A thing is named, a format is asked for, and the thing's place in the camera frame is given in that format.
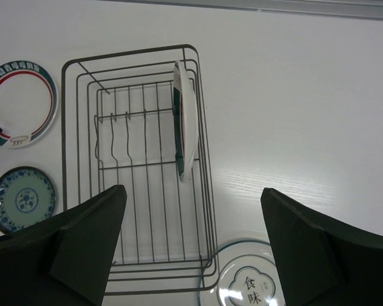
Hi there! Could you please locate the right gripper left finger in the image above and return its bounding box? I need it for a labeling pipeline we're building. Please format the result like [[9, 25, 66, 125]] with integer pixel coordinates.
[[0, 185, 127, 305]]

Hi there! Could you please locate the white plate with chinese characters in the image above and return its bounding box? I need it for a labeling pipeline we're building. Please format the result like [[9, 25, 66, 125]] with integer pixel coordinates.
[[197, 239, 286, 305]]

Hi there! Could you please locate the grey wire dish rack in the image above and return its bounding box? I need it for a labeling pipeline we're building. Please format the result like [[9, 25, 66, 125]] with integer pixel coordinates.
[[60, 44, 220, 296]]

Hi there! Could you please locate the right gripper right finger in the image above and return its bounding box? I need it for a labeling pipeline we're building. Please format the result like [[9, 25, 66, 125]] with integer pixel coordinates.
[[261, 188, 383, 305]]

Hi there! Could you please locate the blue floral small plate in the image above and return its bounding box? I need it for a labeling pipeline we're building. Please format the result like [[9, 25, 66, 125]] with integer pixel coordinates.
[[0, 166, 57, 234]]

